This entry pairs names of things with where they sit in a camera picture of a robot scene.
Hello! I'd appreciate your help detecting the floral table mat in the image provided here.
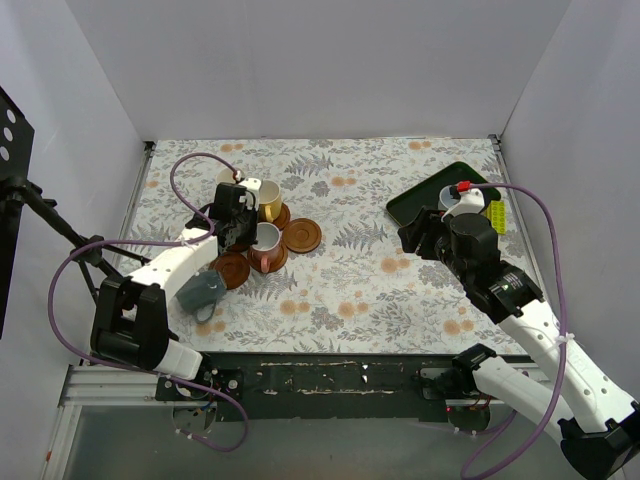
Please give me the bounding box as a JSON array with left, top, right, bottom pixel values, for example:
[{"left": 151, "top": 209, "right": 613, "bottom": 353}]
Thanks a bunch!
[{"left": 128, "top": 138, "right": 520, "bottom": 355}]

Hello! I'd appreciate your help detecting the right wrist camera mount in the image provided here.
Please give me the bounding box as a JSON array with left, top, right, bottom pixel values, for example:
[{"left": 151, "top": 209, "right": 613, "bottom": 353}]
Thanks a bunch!
[{"left": 443, "top": 181, "right": 486, "bottom": 217}]

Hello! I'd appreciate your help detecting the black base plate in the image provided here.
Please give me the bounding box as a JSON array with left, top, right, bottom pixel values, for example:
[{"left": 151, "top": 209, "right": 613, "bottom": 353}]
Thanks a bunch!
[{"left": 154, "top": 352, "right": 501, "bottom": 426}]

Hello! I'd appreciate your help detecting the green mug back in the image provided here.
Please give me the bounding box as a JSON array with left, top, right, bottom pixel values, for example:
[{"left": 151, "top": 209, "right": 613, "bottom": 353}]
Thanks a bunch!
[{"left": 175, "top": 270, "right": 227, "bottom": 325}]

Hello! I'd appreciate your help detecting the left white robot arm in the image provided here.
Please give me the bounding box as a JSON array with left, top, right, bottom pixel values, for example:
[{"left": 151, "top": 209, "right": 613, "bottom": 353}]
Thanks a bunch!
[{"left": 90, "top": 178, "right": 261, "bottom": 400}]

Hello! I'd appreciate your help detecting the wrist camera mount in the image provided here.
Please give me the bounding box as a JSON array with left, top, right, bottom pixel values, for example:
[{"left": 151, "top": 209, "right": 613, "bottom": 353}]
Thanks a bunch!
[
  {"left": 238, "top": 178, "right": 262, "bottom": 211},
  {"left": 443, "top": 181, "right": 486, "bottom": 217}
]

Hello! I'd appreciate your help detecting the yellow green toy block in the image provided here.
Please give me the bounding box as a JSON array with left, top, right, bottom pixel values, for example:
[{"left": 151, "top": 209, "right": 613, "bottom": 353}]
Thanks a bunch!
[{"left": 485, "top": 200, "right": 507, "bottom": 235}]

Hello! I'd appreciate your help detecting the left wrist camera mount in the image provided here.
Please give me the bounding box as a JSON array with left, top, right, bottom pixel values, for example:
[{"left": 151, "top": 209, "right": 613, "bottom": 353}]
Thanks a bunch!
[{"left": 238, "top": 178, "right": 262, "bottom": 211}]

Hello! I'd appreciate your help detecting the blue mug white inside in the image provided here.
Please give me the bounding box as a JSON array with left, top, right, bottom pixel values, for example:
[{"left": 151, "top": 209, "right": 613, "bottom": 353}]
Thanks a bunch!
[{"left": 215, "top": 168, "right": 238, "bottom": 184}]

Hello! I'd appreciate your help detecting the dark wooden coaster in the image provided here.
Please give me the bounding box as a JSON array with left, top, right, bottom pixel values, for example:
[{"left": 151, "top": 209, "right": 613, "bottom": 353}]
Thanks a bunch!
[{"left": 208, "top": 252, "right": 251, "bottom": 290}]

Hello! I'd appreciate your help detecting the black tripod stand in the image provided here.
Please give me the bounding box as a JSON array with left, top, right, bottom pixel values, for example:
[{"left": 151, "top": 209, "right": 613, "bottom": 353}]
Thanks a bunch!
[{"left": 1, "top": 176, "right": 151, "bottom": 302}]

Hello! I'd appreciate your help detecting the aluminium frame rail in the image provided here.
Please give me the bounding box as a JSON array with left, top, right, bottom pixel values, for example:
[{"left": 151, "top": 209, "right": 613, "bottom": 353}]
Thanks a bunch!
[{"left": 41, "top": 366, "right": 207, "bottom": 479}]

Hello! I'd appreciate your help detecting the cream mug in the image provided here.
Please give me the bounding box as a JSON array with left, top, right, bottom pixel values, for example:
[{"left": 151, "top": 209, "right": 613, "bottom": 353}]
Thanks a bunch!
[{"left": 259, "top": 180, "right": 282, "bottom": 223}]

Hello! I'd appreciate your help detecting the black perforated panel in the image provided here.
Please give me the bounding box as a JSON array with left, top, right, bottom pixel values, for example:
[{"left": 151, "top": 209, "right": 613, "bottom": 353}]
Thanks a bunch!
[{"left": 1, "top": 89, "right": 35, "bottom": 329}]

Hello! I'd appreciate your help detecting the pink floral mug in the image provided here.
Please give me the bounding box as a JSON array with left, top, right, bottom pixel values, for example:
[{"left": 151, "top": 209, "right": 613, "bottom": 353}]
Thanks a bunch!
[{"left": 249, "top": 222, "right": 281, "bottom": 251}]

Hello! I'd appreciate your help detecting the light blue mug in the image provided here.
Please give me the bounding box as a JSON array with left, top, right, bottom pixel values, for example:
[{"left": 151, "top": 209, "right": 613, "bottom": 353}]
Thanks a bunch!
[{"left": 438, "top": 185, "right": 459, "bottom": 211}]

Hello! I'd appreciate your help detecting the black tray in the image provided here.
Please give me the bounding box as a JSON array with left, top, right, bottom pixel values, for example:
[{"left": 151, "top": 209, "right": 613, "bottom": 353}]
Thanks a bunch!
[{"left": 386, "top": 162, "right": 487, "bottom": 226}]

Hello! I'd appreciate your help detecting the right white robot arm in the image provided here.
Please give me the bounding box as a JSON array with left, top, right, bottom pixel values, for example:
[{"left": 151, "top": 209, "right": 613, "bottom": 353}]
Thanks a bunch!
[{"left": 398, "top": 208, "right": 639, "bottom": 479}]

